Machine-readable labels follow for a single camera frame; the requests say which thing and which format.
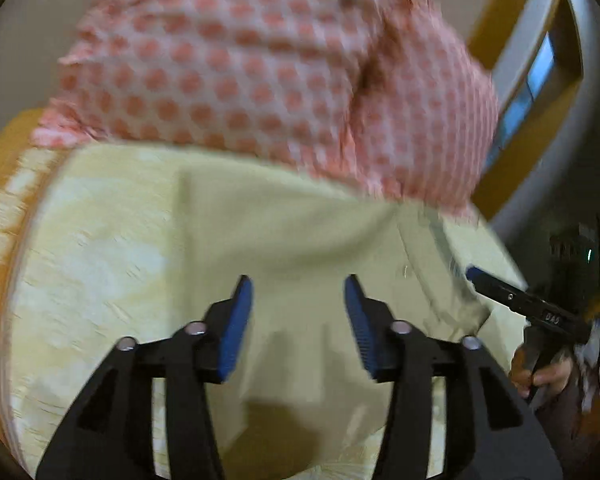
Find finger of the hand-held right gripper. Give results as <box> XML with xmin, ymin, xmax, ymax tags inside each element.
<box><xmin>464</xmin><ymin>265</ymin><xmax>529</xmax><ymax>314</ymax></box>

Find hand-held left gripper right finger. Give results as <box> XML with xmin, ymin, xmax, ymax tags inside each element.
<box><xmin>343</xmin><ymin>273</ymin><xmax>564</xmax><ymax>480</ymax></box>

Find pink dotted cloth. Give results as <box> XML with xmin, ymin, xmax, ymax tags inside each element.
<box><xmin>31</xmin><ymin>0</ymin><xmax>502</xmax><ymax>223</ymax></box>

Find dark cabinet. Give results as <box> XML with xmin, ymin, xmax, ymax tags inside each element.
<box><xmin>549</xmin><ymin>217</ymin><xmax>600</xmax><ymax>313</ymax></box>

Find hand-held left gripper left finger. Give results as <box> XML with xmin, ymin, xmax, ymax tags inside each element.
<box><xmin>35</xmin><ymin>274</ymin><xmax>255</xmax><ymax>480</ymax></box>

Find pale green pants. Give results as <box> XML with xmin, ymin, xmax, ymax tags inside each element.
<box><xmin>174</xmin><ymin>159</ymin><xmax>493</xmax><ymax>467</ymax></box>

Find wooden window frame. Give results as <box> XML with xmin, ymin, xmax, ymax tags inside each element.
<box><xmin>466</xmin><ymin>0</ymin><xmax>587</xmax><ymax>222</ymax></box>

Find glass window pane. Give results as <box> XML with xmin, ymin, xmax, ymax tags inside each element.
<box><xmin>494</xmin><ymin>30</ymin><xmax>557</xmax><ymax>152</ymax></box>

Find person's right hand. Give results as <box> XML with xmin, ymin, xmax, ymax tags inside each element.
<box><xmin>509</xmin><ymin>347</ymin><xmax>572</xmax><ymax>400</ymax></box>

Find person's right forearm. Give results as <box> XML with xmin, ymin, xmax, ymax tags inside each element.
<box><xmin>542</xmin><ymin>305</ymin><xmax>600</xmax><ymax>466</ymax></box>

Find yellow patterned bed sheet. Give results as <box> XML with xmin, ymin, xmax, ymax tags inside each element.
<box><xmin>0</xmin><ymin>107</ymin><xmax>528</xmax><ymax>480</ymax></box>

